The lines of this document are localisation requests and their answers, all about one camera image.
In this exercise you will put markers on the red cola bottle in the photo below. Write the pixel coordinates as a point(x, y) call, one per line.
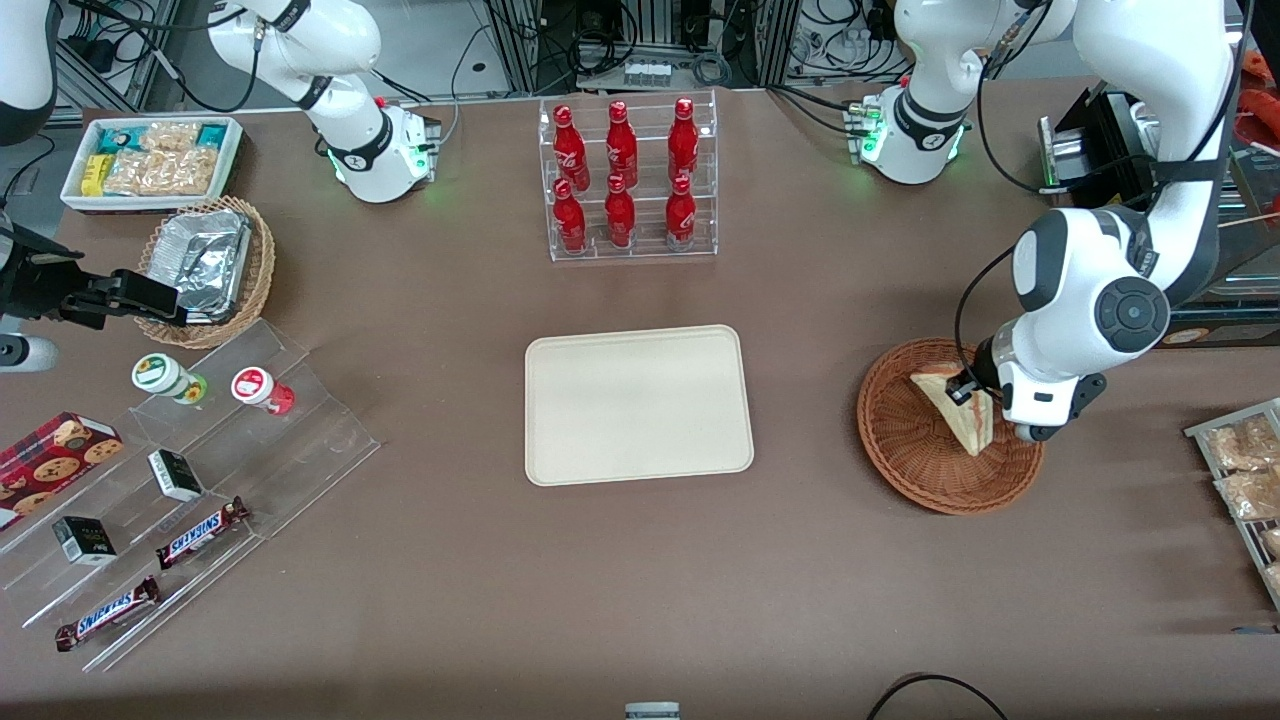
point(621, 148)
point(683, 145)
point(680, 218)
point(570, 150)
point(569, 222)
point(620, 218)

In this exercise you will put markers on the grey device edge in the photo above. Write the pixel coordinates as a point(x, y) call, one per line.
point(652, 711)

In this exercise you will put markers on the white rectangular snack bin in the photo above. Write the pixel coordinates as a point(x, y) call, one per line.
point(75, 200)

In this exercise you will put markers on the snickers chocolate bar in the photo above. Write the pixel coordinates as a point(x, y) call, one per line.
point(200, 533)
point(108, 612)

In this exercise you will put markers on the small clear nut bag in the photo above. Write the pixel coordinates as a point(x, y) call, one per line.
point(170, 135)

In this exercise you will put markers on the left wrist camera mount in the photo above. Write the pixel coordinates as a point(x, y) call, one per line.
point(1088, 395)

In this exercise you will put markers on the small black carton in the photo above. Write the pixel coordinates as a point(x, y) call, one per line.
point(175, 475)
point(85, 540)

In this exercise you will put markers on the large clear nut bag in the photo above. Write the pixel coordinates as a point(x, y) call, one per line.
point(165, 172)

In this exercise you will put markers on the clear acrylic bottle rack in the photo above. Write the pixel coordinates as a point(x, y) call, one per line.
point(645, 255)

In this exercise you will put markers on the triangular sandwich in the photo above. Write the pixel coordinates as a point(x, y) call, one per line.
point(968, 430)

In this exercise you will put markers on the aluminium foil container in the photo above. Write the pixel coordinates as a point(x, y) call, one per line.
point(205, 260)

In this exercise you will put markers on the clear bag of snacks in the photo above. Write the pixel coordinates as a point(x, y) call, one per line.
point(1245, 442)
point(1255, 495)

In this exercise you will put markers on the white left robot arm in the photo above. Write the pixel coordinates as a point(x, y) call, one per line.
point(1150, 80)

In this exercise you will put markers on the beige rectangular tray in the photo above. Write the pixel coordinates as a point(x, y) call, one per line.
point(640, 405)

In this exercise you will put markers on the clear acrylic step display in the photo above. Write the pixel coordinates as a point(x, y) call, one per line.
point(300, 450)

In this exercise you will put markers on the teal snack packet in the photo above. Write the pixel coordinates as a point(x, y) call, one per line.
point(213, 135)
point(118, 138)

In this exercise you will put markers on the light wicker basket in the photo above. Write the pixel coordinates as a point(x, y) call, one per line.
point(262, 270)

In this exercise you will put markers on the black yellow control box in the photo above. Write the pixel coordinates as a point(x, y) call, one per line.
point(1110, 150)

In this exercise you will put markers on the white power strip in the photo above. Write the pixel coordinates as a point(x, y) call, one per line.
point(648, 73)

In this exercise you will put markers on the round brown wicker basket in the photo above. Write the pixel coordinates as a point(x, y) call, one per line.
point(905, 440)

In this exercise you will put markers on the yellow snack packet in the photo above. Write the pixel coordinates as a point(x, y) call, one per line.
point(94, 175)

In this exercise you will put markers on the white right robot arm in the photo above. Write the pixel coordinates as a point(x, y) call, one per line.
point(350, 40)

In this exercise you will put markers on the red cookie box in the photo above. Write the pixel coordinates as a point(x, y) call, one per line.
point(50, 465)

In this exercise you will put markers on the red lid yogurt cup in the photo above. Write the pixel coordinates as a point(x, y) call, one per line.
point(255, 387)

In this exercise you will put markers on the green lid yogurt cup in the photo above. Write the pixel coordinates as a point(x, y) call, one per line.
point(160, 374)

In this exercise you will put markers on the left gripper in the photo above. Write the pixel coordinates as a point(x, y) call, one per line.
point(985, 372)

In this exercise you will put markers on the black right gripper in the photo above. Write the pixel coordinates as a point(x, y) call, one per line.
point(40, 285)

